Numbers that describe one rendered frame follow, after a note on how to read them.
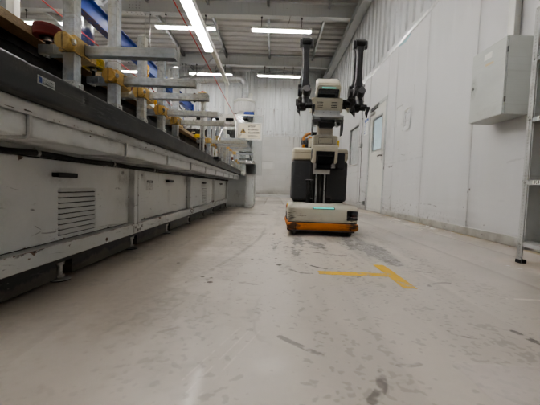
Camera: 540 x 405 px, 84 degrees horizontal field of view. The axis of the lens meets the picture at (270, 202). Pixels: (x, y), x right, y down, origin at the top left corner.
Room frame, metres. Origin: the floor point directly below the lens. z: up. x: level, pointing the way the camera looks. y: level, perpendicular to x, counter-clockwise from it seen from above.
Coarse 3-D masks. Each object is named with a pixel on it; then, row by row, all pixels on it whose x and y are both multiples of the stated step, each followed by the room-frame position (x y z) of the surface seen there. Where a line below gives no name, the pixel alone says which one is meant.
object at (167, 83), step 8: (88, 80) 1.23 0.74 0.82; (96, 80) 1.23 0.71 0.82; (128, 80) 1.23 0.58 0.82; (136, 80) 1.23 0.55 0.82; (144, 80) 1.23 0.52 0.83; (152, 80) 1.23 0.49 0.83; (160, 80) 1.23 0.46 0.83; (168, 80) 1.23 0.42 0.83; (176, 80) 1.23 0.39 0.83; (184, 80) 1.23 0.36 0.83; (192, 80) 1.23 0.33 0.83; (192, 88) 1.25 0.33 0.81
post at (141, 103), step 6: (138, 36) 1.44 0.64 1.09; (144, 36) 1.44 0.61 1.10; (138, 42) 1.44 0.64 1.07; (144, 42) 1.44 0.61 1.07; (138, 60) 1.44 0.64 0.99; (138, 66) 1.44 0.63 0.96; (144, 66) 1.44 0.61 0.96; (138, 72) 1.44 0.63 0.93; (144, 72) 1.44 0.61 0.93; (138, 102) 1.44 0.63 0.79; (144, 102) 1.44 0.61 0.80; (138, 108) 1.44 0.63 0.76; (144, 108) 1.44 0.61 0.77; (138, 114) 1.44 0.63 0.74; (144, 114) 1.44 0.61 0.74
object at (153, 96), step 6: (126, 96) 1.48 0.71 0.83; (132, 96) 1.48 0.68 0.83; (150, 96) 1.48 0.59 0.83; (156, 96) 1.48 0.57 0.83; (162, 96) 1.48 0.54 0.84; (168, 96) 1.48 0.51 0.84; (174, 96) 1.48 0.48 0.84; (180, 96) 1.48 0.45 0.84; (186, 96) 1.48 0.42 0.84; (192, 96) 1.48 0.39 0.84; (198, 96) 1.48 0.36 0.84; (204, 96) 1.48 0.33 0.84
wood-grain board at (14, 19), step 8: (0, 8) 0.87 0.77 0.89; (0, 16) 0.87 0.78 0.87; (8, 16) 0.90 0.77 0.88; (16, 16) 0.92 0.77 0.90; (0, 24) 0.92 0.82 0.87; (8, 24) 0.92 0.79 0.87; (16, 24) 0.92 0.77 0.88; (24, 24) 0.95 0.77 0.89; (16, 32) 0.97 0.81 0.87; (24, 32) 0.96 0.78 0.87; (24, 40) 1.02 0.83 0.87; (32, 40) 1.02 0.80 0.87; (40, 40) 1.02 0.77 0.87; (88, 72) 1.30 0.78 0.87; (96, 72) 1.34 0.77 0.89; (136, 104) 1.80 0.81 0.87; (192, 136) 2.91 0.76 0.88
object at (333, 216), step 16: (288, 208) 2.65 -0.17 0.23; (304, 208) 2.62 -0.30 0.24; (320, 208) 2.61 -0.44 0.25; (336, 208) 2.62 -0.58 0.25; (352, 208) 2.62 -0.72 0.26; (288, 224) 2.63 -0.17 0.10; (304, 224) 2.62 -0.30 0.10; (320, 224) 2.62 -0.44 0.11; (336, 224) 2.62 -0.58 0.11; (352, 224) 2.62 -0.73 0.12
